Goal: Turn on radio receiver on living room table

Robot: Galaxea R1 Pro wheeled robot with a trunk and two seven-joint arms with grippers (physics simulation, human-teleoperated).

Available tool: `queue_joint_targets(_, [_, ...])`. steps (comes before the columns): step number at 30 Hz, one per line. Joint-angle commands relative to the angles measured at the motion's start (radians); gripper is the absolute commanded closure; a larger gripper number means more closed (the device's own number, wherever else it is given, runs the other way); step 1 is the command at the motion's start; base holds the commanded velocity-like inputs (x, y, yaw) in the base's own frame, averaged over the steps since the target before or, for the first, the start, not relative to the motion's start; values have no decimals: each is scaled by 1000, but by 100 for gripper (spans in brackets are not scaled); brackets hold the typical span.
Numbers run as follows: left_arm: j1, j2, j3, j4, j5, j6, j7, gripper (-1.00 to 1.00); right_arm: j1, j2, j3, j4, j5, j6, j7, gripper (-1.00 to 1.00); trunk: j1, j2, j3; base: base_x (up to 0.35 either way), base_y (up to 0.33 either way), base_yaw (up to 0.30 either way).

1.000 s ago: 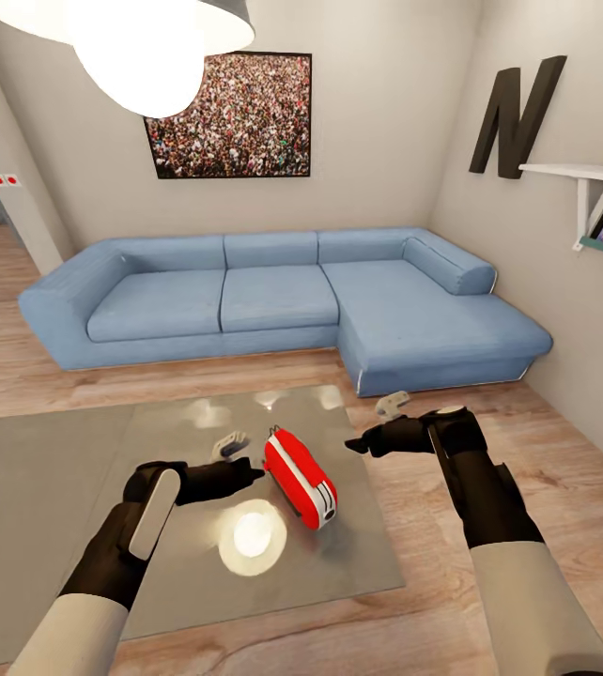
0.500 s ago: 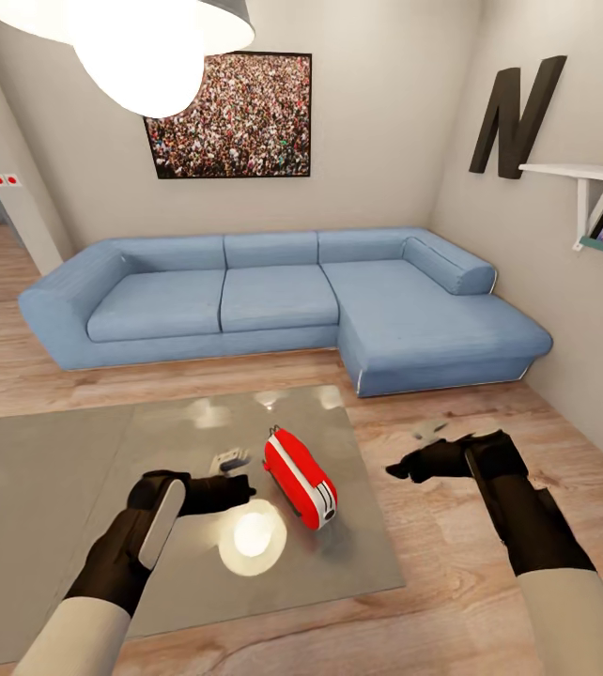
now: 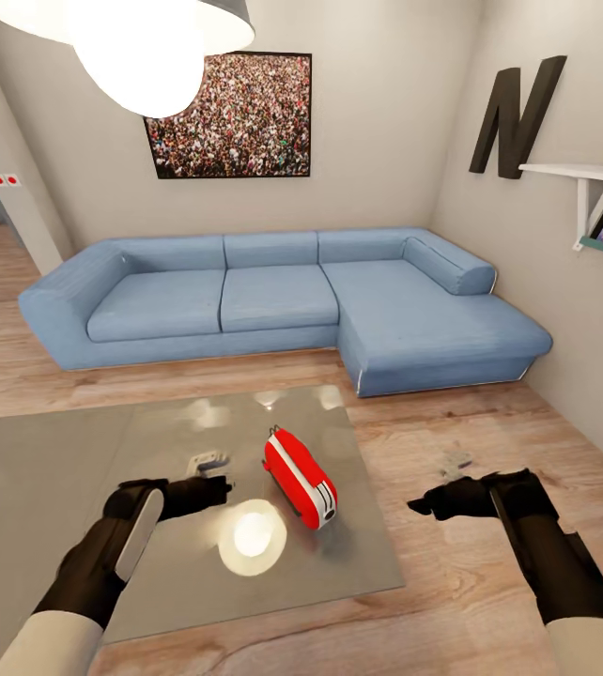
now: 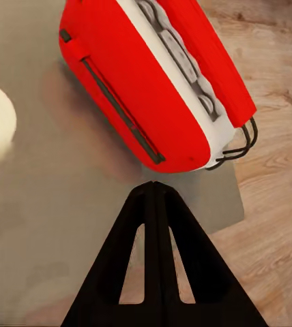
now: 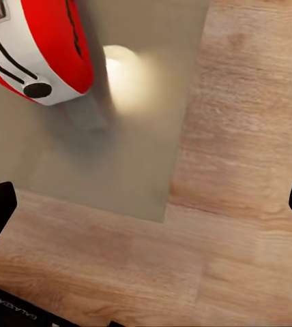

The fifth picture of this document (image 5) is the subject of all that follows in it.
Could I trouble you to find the radio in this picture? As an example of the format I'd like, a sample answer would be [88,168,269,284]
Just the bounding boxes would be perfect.
[0,0,93,106]

